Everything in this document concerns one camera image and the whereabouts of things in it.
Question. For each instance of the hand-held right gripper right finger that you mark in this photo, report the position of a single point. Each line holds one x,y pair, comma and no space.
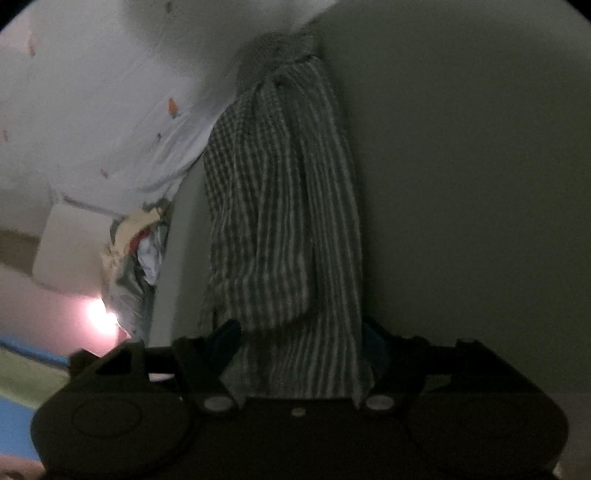
376,346

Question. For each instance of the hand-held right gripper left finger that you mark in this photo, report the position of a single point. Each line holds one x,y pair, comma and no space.
226,342

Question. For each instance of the checked shirt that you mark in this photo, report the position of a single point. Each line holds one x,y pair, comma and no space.
277,207

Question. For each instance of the grey cloth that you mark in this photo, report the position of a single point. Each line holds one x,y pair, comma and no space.
131,300

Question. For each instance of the white board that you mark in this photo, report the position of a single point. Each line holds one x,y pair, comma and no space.
69,249

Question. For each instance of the light blue cloth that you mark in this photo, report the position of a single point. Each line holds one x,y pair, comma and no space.
150,256

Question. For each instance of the green cloth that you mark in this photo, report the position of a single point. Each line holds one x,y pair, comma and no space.
27,376

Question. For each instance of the blue mat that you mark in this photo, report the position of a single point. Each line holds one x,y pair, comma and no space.
18,429

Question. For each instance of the white carrot print sheet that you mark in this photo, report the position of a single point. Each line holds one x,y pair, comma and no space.
92,92

